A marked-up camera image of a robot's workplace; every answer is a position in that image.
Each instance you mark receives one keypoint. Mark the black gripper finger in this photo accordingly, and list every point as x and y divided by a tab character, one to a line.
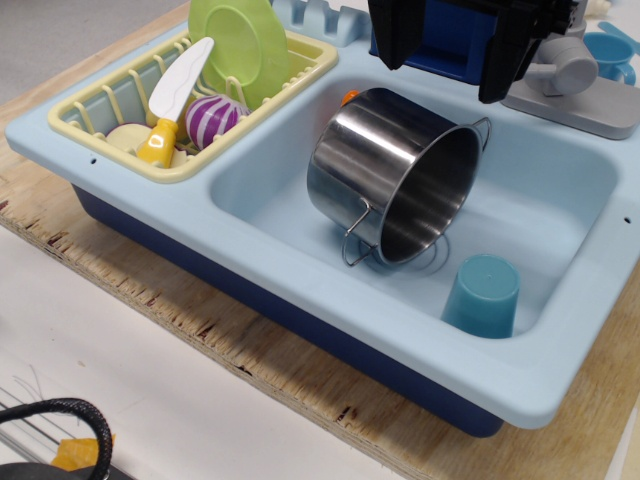
519	29
397	29

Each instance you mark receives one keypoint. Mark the stainless steel pot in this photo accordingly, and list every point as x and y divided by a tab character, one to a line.
393	174

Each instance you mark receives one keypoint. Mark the light blue toy sink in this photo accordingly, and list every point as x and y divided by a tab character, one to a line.
561	205

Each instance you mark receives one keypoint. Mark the grey toy faucet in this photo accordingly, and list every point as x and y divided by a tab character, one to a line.
562	85

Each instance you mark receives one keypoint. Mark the orange toy carrot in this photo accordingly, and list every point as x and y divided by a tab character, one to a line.
349	96

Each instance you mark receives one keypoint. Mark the blue plastic mug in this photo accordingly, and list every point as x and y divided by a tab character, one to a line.
613	51

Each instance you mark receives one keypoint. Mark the green plastic plate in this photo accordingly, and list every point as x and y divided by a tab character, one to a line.
250	58

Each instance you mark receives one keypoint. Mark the purple striped toy onion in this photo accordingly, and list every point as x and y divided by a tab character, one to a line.
212	116

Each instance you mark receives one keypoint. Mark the yellow dish rack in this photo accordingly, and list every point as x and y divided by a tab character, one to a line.
175	170

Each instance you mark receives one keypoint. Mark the teal plastic cup upside down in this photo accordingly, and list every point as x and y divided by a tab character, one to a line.
483	298

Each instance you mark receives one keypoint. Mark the cream round toy piece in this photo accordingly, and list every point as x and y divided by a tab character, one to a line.
130	137

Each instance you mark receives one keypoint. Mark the plywood board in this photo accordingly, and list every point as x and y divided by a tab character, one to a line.
197	386

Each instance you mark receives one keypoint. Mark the yellow tape piece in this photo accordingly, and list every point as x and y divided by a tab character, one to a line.
76	454

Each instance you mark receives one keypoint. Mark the white toy knife yellow handle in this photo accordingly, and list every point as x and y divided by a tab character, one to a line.
168	99

